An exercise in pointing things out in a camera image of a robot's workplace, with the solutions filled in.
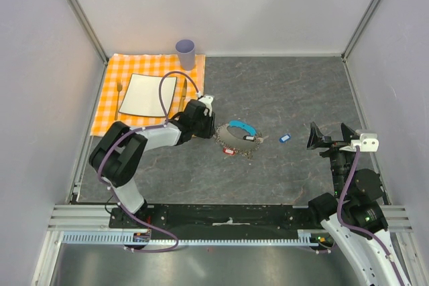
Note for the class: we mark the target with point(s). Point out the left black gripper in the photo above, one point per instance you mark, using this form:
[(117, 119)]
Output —
[(208, 133)]

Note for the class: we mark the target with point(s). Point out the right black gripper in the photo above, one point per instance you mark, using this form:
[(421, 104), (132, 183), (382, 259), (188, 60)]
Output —
[(316, 138)]

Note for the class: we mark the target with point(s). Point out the blue key tag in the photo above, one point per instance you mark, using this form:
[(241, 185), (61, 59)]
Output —
[(285, 138)]

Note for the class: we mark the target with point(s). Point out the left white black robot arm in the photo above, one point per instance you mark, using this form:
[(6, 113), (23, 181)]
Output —
[(118, 153)]

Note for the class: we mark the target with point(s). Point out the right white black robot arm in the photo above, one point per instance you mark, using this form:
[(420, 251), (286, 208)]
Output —
[(352, 215)]

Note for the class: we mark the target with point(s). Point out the silver keys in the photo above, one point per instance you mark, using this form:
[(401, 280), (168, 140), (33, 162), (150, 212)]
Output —
[(261, 139)]

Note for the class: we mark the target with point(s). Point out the gold knife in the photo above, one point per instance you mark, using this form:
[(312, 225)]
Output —
[(183, 96)]

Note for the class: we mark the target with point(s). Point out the orange checkered cloth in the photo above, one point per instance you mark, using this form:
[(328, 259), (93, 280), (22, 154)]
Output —
[(122, 66)]

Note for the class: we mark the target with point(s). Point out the red key tag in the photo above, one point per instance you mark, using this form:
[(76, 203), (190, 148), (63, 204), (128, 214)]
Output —
[(229, 151)]

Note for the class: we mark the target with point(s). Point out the white square plate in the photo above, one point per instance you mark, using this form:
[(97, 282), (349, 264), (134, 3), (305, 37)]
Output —
[(142, 96)]

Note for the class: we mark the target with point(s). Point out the lavender plastic cup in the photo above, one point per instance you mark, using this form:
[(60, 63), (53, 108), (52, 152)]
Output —
[(186, 54)]

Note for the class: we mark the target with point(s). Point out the gold fork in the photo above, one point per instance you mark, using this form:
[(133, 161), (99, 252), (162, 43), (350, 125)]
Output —
[(119, 89)]

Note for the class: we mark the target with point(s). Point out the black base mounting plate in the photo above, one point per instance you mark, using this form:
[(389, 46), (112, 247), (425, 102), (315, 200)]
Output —
[(231, 219)]

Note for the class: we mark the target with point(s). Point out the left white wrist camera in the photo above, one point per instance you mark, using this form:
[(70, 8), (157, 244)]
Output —
[(207, 100)]

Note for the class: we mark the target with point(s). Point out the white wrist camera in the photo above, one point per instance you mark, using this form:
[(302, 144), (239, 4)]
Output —
[(207, 100), (366, 142)]

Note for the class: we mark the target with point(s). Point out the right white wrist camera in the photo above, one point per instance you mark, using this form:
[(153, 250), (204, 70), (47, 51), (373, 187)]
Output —
[(366, 142)]

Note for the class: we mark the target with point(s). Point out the slotted cable duct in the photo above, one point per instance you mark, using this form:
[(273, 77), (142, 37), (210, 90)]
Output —
[(131, 238)]

